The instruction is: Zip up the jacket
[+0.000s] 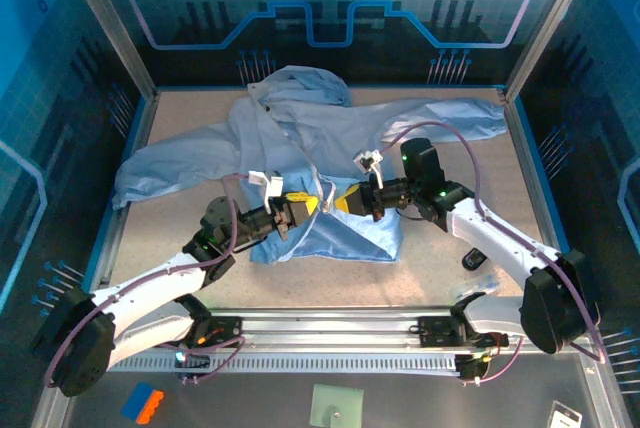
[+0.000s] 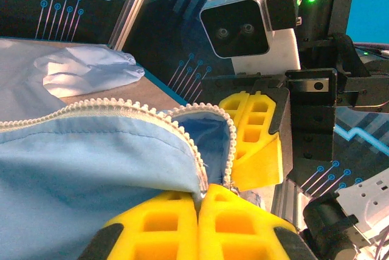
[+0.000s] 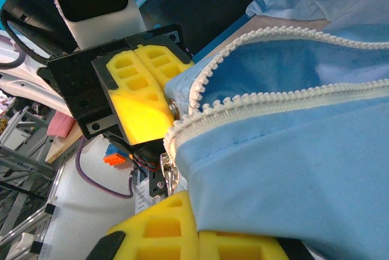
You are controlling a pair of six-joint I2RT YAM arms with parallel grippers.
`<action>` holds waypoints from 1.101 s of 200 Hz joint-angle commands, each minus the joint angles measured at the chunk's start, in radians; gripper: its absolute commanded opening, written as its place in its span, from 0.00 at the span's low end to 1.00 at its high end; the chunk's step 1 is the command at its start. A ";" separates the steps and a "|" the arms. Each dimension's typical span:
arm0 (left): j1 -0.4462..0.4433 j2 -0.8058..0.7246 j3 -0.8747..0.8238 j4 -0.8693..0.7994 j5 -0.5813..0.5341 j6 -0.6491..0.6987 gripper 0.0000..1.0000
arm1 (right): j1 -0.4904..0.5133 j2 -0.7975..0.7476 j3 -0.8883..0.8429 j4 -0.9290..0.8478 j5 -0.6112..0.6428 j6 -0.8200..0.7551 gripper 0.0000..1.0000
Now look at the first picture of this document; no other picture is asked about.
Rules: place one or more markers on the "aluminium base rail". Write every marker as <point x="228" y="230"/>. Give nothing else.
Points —
<point x="325" y="328"/>

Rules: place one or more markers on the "light blue jacket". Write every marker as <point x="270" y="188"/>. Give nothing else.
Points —
<point x="300" y="123"/>

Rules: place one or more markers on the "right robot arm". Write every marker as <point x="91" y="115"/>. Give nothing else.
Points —
<point x="500" y="248"/>

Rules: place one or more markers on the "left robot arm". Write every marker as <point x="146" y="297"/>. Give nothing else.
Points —
<point x="150" y="323"/>

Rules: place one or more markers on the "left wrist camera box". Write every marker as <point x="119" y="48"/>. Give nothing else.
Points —
<point x="260" y="179"/>

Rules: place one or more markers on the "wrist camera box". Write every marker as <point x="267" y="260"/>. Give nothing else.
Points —
<point x="365" y="158"/>
<point x="260" y="179"/>

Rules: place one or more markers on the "blue and orange block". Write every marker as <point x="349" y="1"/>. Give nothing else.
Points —
<point x="142" y="403"/>

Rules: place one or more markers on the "aluminium side rail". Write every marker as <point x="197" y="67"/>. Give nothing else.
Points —
<point x="145" y="123"/>
<point x="522" y="148"/>

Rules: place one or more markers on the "green square plate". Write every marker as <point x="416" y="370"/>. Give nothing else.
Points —
<point x="336" y="405"/>

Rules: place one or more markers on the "aluminium frame post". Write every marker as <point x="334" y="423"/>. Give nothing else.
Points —
<point x="550" y="23"/>
<point x="107" y="23"/>

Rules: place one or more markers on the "black control box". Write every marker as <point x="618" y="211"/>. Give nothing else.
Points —
<point x="192" y="360"/>
<point x="470" y="368"/>

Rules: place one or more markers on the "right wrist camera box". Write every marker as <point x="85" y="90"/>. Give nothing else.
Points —
<point x="365" y="158"/>

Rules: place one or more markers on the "small black object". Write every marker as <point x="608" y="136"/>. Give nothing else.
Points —
<point x="474" y="260"/>

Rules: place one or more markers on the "white and black card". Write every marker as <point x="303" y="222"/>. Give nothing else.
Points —
<point x="565" y="415"/>

